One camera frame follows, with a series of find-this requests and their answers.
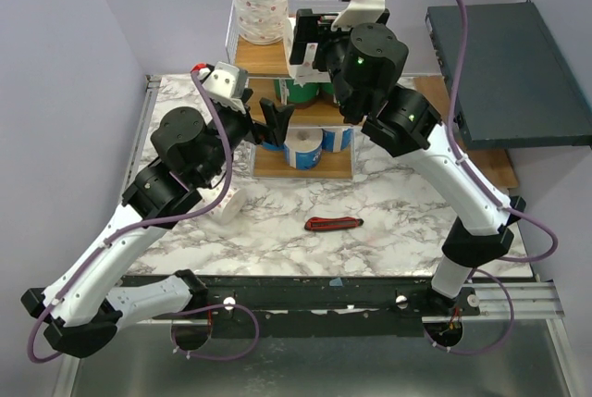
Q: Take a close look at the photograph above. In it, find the green roll back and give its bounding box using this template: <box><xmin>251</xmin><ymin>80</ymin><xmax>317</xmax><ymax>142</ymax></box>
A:
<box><xmin>274</xmin><ymin>79</ymin><xmax>319</xmax><ymax>109</ymax></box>

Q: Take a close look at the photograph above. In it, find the blue paper roll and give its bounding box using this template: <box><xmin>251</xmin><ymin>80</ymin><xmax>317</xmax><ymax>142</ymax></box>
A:
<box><xmin>322</xmin><ymin>128</ymin><xmax>353</xmax><ymax>153</ymax></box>

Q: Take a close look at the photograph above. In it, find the white wire wooden shelf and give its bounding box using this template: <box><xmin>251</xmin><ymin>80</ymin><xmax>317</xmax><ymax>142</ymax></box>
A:
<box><xmin>226</xmin><ymin>0</ymin><xmax>389</xmax><ymax>179</ymax></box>

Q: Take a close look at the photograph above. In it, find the dark green metal box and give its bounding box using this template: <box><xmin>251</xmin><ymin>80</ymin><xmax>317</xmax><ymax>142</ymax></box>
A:
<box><xmin>425</xmin><ymin>0</ymin><xmax>592</xmax><ymax>152</ymax></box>

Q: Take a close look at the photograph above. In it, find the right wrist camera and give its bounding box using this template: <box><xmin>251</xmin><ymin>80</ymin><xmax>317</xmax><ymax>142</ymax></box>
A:
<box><xmin>331</xmin><ymin>0</ymin><xmax>386</xmax><ymax>31</ymax></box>

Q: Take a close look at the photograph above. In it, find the pink dotted roll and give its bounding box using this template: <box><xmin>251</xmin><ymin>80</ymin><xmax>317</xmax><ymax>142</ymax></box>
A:
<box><xmin>198</xmin><ymin>185</ymin><xmax>247</xmax><ymax>225</ymax></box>
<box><xmin>283</xmin><ymin>17</ymin><xmax>330</xmax><ymax>86</ymax></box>
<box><xmin>233</xmin><ymin>0</ymin><xmax>288</xmax><ymax>45</ymax></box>

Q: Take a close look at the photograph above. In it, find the green roll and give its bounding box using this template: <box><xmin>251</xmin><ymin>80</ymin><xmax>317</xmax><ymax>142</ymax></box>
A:
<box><xmin>274</xmin><ymin>79</ymin><xmax>319</xmax><ymax>109</ymax></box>
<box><xmin>318</xmin><ymin>82</ymin><xmax>339</xmax><ymax>108</ymax></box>

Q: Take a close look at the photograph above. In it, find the green roll front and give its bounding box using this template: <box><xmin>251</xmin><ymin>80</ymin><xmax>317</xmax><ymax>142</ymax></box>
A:
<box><xmin>318</xmin><ymin>82</ymin><xmax>339</xmax><ymax>108</ymax></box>

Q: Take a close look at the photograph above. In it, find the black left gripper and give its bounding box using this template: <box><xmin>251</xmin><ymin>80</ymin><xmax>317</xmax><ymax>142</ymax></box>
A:
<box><xmin>195</xmin><ymin>89</ymin><xmax>294</xmax><ymax>186</ymax></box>

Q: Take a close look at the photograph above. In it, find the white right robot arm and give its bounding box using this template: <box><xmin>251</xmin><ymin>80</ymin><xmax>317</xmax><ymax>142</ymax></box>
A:
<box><xmin>289</xmin><ymin>8</ymin><xmax>525</xmax><ymax>316</ymax></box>

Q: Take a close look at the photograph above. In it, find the wooden board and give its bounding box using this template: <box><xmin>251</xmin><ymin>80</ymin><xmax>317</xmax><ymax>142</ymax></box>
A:
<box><xmin>413</xmin><ymin>76</ymin><xmax>519</xmax><ymax>189</ymax></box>

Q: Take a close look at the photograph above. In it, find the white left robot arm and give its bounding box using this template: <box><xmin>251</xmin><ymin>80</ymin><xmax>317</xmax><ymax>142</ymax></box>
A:
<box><xmin>21</xmin><ymin>98</ymin><xmax>293</xmax><ymax>358</ymax></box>

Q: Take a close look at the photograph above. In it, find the red black utility knife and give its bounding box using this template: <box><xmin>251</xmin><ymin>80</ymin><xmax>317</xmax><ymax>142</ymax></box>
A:
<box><xmin>304</xmin><ymin>217</ymin><xmax>364</xmax><ymax>232</ymax></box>

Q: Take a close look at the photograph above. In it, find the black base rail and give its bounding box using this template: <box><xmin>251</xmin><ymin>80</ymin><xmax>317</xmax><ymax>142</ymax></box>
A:
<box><xmin>92</xmin><ymin>269</ymin><xmax>487</xmax><ymax>341</ymax></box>

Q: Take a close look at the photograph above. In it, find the pink dotted roll front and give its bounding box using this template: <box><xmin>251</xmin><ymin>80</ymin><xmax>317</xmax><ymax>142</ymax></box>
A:
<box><xmin>283</xmin><ymin>17</ymin><xmax>330</xmax><ymax>86</ymax></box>

